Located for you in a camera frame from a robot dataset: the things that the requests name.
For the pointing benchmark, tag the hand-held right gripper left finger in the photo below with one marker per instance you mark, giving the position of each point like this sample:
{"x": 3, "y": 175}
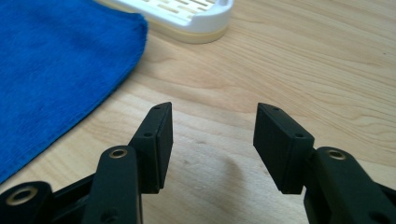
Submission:
{"x": 152, "y": 149}

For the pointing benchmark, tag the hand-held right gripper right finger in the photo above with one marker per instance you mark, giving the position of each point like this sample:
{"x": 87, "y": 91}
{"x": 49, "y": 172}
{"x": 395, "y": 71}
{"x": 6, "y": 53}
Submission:
{"x": 280, "y": 149}

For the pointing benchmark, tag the blue cloth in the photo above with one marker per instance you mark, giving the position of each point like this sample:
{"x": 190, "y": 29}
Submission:
{"x": 59, "y": 71}

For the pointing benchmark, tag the white slotted plastic tray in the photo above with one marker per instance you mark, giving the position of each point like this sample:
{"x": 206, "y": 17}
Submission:
{"x": 190, "y": 17}

